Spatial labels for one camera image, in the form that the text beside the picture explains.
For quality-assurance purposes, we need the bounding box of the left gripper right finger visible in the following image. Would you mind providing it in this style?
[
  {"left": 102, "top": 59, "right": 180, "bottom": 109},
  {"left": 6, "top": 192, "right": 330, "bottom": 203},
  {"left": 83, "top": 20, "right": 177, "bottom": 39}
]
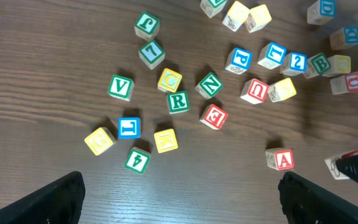
[{"left": 278, "top": 171, "right": 358, "bottom": 224}]

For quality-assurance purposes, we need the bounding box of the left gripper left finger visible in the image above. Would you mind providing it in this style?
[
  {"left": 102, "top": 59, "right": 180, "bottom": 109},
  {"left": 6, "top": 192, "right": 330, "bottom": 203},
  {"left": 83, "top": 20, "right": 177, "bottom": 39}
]
[{"left": 0, "top": 171, "right": 86, "bottom": 224}]

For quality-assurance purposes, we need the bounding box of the red I block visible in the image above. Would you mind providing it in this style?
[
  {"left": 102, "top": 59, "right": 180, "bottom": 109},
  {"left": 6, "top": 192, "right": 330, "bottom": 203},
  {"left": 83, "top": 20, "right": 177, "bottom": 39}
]
[{"left": 324, "top": 150, "right": 358, "bottom": 180}]

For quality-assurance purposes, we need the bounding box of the red A block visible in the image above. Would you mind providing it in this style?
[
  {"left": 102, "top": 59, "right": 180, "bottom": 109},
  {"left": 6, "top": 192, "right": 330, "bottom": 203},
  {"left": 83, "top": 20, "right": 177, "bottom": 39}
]
[{"left": 265, "top": 147, "right": 295, "bottom": 170}]

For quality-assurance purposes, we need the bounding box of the blue 2 block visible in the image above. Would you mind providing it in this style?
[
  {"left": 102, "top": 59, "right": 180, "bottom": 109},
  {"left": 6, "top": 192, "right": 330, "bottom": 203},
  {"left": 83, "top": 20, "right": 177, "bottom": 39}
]
[{"left": 280, "top": 52, "right": 308, "bottom": 77}]

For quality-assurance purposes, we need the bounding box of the yellow G block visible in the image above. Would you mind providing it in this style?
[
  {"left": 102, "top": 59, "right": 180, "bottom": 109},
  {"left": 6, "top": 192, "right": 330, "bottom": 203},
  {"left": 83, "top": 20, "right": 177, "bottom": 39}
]
[{"left": 85, "top": 127, "right": 117, "bottom": 156}]

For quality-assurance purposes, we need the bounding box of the green 4 block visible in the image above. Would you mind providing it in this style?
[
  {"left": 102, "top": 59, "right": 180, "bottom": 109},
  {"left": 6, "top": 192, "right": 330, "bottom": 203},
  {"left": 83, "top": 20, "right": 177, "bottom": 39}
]
[{"left": 124, "top": 147, "right": 151, "bottom": 175}]

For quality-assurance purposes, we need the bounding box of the red U block right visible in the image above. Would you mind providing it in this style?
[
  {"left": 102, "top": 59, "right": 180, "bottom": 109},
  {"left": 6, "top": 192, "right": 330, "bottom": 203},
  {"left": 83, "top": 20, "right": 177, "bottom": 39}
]
[{"left": 330, "top": 73, "right": 358, "bottom": 95}]

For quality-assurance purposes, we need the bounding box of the red u block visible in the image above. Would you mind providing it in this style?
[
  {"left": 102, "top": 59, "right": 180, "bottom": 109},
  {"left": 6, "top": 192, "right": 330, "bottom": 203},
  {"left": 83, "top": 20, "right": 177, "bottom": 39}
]
[
  {"left": 330, "top": 73, "right": 358, "bottom": 95},
  {"left": 240, "top": 78, "right": 269, "bottom": 105}
]

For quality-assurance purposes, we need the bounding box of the blue T block left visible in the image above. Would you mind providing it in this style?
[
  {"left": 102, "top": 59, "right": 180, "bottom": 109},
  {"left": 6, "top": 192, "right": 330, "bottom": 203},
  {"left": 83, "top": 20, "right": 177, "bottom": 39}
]
[{"left": 118, "top": 117, "right": 141, "bottom": 139}]

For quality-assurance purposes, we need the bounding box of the yellow block beside B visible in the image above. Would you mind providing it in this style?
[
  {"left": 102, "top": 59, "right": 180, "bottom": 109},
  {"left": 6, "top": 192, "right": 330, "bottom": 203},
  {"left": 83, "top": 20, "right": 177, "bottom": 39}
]
[{"left": 323, "top": 55, "right": 351, "bottom": 77}]

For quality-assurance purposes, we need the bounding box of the yellow block centre row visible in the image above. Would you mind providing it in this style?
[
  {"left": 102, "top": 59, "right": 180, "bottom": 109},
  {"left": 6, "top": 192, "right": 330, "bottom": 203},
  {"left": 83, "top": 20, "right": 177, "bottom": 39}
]
[{"left": 268, "top": 78, "right": 296, "bottom": 103}]

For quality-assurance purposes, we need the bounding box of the green B block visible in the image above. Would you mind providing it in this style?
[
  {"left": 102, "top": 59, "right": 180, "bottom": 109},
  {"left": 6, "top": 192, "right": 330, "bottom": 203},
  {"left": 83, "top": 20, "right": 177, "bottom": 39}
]
[{"left": 304, "top": 52, "right": 331, "bottom": 79}]

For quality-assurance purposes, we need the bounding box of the red U block centre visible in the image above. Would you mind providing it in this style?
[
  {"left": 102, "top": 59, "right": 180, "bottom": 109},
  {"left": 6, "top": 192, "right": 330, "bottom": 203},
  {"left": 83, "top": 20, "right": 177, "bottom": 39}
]
[{"left": 240, "top": 78, "right": 269, "bottom": 105}]

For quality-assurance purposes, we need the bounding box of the yellow K block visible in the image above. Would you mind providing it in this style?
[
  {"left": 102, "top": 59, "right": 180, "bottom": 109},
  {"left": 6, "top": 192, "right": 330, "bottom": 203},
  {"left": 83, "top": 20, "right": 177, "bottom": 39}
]
[{"left": 154, "top": 129, "right": 178, "bottom": 153}]

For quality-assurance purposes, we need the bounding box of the red E block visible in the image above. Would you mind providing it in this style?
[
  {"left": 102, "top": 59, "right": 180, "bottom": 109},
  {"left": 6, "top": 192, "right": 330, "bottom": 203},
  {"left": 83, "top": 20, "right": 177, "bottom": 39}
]
[{"left": 200, "top": 104, "right": 228, "bottom": 130}]

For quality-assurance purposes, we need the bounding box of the green V block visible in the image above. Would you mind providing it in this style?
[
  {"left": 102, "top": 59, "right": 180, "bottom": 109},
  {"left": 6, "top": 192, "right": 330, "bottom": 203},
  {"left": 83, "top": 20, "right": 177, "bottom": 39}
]
[{"left": 108, "top": 75, "right": 135, "bottom": 101}]

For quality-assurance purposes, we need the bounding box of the blue D block lower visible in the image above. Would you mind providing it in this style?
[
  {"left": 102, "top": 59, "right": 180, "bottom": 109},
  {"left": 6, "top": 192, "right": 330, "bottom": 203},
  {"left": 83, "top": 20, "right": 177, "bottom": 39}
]
[{"left": 329, "top": 26, "right": 358, "bottom": 50}]

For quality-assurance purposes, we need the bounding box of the blue d block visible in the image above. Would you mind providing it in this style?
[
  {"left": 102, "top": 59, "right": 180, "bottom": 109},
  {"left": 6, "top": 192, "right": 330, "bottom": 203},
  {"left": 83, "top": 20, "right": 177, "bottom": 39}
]
[
  {"left": 329, "top": 26, "right": 358, "bottom": 50},
  {"left": 307, "top": 0, "right": 337, "bottom": 26}
]

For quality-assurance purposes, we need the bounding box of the blue L block centre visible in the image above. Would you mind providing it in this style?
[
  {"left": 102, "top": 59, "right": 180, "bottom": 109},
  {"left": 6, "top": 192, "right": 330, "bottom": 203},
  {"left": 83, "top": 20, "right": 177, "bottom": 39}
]
[{"left": 257, "top": 42, "right": 287, "bottom": 70}]

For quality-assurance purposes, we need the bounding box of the green N block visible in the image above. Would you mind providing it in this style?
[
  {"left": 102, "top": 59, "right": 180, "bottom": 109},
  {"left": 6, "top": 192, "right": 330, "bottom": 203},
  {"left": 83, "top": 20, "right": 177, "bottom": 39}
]
[{"left": 195, "top": 72, "right": 223, "bottom": 100}]

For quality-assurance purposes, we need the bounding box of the green R block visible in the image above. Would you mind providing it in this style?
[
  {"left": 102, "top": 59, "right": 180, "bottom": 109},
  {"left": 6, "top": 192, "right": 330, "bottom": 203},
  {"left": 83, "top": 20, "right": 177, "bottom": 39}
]
[{"left": 167, "top": 91, "right": 190, "bottom": 114}]

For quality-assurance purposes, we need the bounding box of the blue P block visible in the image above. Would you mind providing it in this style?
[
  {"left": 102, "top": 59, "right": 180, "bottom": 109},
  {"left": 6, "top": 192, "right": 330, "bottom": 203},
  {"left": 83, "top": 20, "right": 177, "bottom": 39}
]
[{"left": 225, "top": 47, "right": 253, "bottom": 75}]

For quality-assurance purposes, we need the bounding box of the yellow C block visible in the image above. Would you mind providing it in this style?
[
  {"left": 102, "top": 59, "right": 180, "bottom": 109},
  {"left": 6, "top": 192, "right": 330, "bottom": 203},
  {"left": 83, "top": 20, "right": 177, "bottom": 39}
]
[{"left": 157, "top": 68, "right": 183, "bottom": 93}]

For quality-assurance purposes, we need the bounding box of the blue D block upper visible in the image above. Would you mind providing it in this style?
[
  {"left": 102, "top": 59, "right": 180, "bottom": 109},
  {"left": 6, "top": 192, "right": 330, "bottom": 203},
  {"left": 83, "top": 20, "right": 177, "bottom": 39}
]
[{"left": 307, "top": 0, "right": 337, "bottom": 26}]

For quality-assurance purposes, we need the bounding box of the green 7 block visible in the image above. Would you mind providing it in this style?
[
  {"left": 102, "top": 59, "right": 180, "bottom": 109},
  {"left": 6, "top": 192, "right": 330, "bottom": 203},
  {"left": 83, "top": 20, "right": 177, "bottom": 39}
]
[{"left": 139, "top": 40, "right": 165, "bottom": 70}]

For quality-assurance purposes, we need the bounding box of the yellow block top right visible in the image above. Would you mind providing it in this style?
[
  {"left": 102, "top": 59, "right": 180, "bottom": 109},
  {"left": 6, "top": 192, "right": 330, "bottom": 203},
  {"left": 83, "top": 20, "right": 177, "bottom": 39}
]
[{"left": 244, "top": 4, "right": 272, "bottom": 33}]

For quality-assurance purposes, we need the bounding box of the green J block left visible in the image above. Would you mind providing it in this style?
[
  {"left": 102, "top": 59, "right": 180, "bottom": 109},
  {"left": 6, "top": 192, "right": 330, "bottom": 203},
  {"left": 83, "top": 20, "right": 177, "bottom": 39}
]
[{"left": 134, "top": 11, "right": 160, "bottom": 42}]

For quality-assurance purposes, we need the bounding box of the yellow block top left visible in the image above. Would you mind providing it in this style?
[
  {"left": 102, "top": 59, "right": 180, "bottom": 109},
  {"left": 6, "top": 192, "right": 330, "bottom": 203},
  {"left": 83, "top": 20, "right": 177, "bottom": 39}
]
[{"left": 223, "top": 1, "right": 250, "bottom": 32}]

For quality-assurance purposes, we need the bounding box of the green Z block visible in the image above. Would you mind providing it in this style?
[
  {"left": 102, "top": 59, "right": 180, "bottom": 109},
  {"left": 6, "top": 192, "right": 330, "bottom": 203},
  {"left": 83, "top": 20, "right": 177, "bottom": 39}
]
[{"left": 200, "top": 0, "right": 227, "bottom": 18}]

